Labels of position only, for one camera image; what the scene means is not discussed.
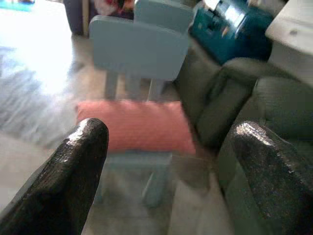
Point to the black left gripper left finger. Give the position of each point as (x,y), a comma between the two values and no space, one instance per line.
(63,176)

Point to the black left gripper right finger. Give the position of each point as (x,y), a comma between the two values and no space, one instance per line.
(276,176)

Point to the pink fuzzy pillow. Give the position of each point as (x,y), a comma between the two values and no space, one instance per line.
(146,124)

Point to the grey fabric sofa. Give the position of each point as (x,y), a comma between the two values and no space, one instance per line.
(220,98)

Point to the grey-blue rug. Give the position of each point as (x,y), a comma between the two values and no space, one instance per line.
(22,105)

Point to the white side cabinet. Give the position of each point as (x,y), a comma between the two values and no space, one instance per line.
(291,41)

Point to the light blue plastic chair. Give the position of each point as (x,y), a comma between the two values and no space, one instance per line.
(163,14)
(137,49)

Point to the teal storage box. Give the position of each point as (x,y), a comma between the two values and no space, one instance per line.
(227,36)

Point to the dark purple furniture piece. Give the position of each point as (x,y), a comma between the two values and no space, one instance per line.
(73,14)

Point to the red and white toy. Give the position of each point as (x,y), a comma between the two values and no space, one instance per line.
(110,6)

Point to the turquoise floor mat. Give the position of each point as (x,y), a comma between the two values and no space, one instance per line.
(14,5)

